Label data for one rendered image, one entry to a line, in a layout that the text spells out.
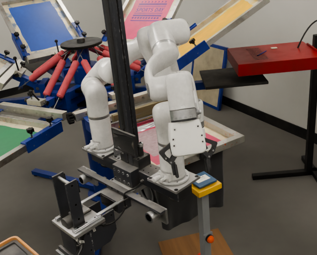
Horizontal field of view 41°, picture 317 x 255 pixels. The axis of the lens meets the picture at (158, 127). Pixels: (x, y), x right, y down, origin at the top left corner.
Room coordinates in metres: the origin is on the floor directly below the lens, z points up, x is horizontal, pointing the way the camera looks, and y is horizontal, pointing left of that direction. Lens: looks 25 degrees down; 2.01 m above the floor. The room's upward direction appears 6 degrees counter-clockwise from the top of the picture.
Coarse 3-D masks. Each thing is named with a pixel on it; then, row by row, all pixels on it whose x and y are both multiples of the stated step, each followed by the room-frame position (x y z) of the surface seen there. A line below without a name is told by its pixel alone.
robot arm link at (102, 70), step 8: (136, 40) 1.76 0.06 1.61; (128, 48) 1.75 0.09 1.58; (136, 48) 1.74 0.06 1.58; (128, 56) 1.74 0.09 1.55; (136, 56) 1.75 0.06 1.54; (96, 64) 1.84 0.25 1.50; (104, 64) 1.76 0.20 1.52; (88, 72) 1.83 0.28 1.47; (96, 72) 1.82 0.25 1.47; (104, 72) 1.73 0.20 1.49; (104, 80) 1.73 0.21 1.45; (112, 80) 1.73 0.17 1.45
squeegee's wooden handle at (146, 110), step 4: (148, 104) 2.40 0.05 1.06; (152, 104) 2.41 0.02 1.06; (136, 108) 2.36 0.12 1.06; (140, 108) 2.37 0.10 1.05; (144, 108) 2.38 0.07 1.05; (148, 108) 2.39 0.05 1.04; (152, 108) 2.41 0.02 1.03; (136, 112) 2.35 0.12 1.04; (140, 112) 2.36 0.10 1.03; (144, 112) 2.38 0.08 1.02; (148, 112) 2.39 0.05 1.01; (112, 116) 2.29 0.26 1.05; (116, 116) 2.29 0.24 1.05; (136, 116) 2.35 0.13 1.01; (140, 116) 2.36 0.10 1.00; (112, 120) 2.30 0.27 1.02; (116, 120) 2.29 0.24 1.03
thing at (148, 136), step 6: (138, 132) 2.25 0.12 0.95; (144, 132) 2.24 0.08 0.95; (150, 132) 2.23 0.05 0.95; (144, 138) 2.16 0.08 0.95; (150, 138) 2.15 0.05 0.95; (156, 138) 2.14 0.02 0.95; (144, 144) 2.08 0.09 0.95; (150, 144) 2.07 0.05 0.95; (156, 144) 2.07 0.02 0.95; (144, 150) 2.01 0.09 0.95; (150, 150) 2.00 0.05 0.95; (156, 150) 2.00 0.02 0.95; (150, 156) 1.94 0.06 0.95; (156, 156) 1.93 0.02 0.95; (156, 162) 1.87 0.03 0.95
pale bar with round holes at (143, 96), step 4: (144, 92) 2.68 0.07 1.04; (136, 96) 2.62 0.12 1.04; (140, 96) 2.63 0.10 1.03; (144, 96) 2.64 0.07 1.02; (148, 96) 2.66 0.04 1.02; (136, 100) 2.61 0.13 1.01; (140, 100) 2.63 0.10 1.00; (144, 100) 2.64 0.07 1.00; (108, 104) 2.52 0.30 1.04; (112, 104) 2.53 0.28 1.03; (112, 108) 2.53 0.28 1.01; (116, 108) 2.54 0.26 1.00; (72, 112) 2.45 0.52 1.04; (76, 112) 2.44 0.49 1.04; (80, 112) 2.43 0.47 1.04; (84, 112) 2.44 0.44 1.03; (76, 116) 2.41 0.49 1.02; (80, 116) 2.42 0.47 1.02; (84, 116) 2.44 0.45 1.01; (76, 120) 2.41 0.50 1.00
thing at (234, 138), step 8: (144, 104) 2.59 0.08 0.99; (208, 120) 2.23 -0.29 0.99; (216, 128) 2.15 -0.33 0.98; (224, 128) 2.11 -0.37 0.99; (232, 136) 2.00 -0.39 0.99; (240, 136) 1.99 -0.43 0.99; (224, 144) 1.93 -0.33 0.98; (232, 144) 1.96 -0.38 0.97; (216, 152) 1.91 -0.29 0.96; (192, 160) 1.83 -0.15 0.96
